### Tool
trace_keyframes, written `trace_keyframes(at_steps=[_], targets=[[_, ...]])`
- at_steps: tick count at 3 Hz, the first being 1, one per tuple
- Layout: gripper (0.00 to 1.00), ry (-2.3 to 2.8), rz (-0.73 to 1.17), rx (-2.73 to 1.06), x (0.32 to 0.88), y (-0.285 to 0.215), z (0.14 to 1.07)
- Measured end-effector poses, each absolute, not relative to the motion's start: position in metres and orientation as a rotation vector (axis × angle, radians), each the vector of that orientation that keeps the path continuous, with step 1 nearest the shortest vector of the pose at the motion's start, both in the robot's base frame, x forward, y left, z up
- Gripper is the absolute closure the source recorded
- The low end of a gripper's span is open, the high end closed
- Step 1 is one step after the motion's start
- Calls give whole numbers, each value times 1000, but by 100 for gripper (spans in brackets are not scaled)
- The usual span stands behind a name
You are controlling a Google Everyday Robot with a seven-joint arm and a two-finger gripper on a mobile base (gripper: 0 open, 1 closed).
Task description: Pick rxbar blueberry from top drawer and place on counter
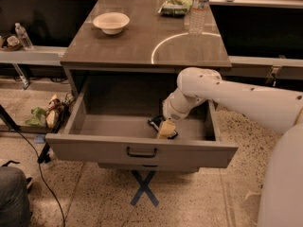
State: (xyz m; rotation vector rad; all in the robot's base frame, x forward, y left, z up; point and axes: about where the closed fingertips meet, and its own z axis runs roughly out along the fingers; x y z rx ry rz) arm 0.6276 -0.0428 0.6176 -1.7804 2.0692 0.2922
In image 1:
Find green snack bag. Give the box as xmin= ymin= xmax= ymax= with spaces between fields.
xmin=158 ymin=0 xmax=192 ymax=17

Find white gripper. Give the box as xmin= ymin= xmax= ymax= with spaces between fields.
xmin=157 ymin=95 xmax=189 ymax=139

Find green chip bag on floor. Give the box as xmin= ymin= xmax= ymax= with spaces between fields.
xmin=26 ymin=107 xmax=46 ymax=127

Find clear water bottle on counter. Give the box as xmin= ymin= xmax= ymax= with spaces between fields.
xmin=188 ymin=0 xmax=209 ymax=35

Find blue rxbar blueberry bar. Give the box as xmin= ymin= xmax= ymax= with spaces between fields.
xmin=148 ymin=115 xmax=178 ymax=139

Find blue tape cross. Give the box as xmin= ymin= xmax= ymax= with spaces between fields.
xmin=131 ymin=170 xmax=159 ymax=207

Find brown snack bag on floor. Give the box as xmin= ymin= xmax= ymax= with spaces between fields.
xmin=45 ymin=95 xmax=62 ymax=129

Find round items on ledge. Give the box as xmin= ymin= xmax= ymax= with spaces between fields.
xmin=0 ymin=35 xmax=22 ymax=52

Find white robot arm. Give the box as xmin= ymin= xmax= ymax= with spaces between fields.
xmin=158 ymin=67 xmax=303 ymax=227

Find open grey top drawer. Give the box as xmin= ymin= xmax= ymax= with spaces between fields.
xmin=46 ymin=73 xmax=237 ymax=168

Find grey lower drawer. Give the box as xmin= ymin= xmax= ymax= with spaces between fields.
xmin=98 ymin=163 xmax=200 ymax=173

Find black cable on floor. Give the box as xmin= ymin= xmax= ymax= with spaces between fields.
xmin=12 ymin=128 xmax=66 ymax=227

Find small water bottle on ledge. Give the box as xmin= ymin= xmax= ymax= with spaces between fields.
xmin=15 ymin=23 xmax=34 ymax=50

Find white bowl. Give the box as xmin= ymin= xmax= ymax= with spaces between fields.
xmin=93 ymin=12 xmax=130 ymax=35

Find grey drawer cabinet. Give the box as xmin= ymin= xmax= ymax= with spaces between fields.
xmin=60 ymin=0 xmax=233 ymax=173

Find black tripod leg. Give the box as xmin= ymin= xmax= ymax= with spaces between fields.
xmin=0 ymin=105 xmax=52 ymax=164

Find person's leg in jeans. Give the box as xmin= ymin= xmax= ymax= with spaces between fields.
xmin=0 ymin=166 xmax=30 ymax=227

